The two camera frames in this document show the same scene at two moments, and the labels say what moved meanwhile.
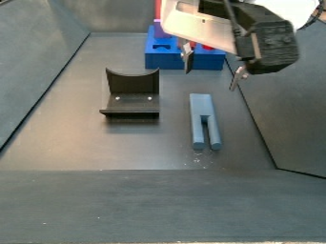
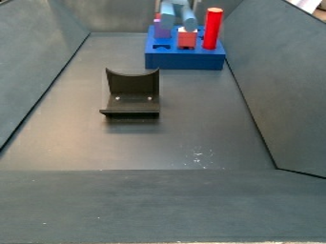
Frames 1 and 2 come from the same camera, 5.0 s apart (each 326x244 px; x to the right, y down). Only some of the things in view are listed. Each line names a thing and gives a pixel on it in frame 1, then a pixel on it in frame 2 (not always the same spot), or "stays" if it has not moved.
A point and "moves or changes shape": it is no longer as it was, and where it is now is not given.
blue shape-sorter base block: (163, 54) stays
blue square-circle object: (202, 109) moves or changes shape
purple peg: (158, 30) stays
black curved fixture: (134, 95) stays
